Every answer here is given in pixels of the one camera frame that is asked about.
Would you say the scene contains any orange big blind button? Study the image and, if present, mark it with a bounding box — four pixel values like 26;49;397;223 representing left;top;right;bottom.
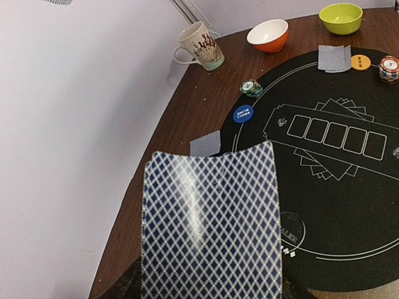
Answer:
351;54;372;71

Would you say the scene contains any orange poker chip stack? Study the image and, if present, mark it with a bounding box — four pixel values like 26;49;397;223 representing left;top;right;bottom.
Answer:
379;55;399;85

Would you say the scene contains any dealt blue card top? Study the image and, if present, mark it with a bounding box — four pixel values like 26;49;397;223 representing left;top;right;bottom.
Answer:
190;130;221;157

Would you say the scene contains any right aluminium post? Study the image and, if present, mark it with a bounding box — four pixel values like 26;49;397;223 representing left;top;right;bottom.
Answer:
170;0;221;38

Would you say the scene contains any orange white bowl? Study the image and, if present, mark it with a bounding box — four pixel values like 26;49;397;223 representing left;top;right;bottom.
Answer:
246;19;289;53

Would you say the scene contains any yellow green bowl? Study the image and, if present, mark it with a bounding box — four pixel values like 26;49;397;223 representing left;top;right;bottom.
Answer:
319;2;363;36

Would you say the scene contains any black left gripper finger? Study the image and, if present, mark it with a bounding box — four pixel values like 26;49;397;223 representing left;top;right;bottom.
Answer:
102;258;142;299

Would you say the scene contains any dealt blue card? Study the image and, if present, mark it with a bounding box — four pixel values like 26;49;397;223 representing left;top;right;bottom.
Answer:
317;45;352;74
190;130;221;157

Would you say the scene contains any clear acrylic dealer button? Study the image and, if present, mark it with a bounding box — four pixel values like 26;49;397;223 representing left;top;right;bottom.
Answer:
281;211;306;256

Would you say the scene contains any blue small blind button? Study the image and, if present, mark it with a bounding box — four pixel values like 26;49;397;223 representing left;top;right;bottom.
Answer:
233;105;254;123

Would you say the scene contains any green yellow poker chip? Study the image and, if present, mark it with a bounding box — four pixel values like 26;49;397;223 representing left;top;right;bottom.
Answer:
239;79;263;97

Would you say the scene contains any patterned ceramic mug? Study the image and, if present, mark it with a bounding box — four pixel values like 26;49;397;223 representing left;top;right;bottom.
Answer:
173;21;225;71

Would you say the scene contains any deck of blue cards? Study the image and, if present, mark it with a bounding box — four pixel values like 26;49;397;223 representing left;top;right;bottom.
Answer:
141;141;282;298

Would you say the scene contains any round black poker mat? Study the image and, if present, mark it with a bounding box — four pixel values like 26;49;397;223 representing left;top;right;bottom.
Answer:
221;48;398;292

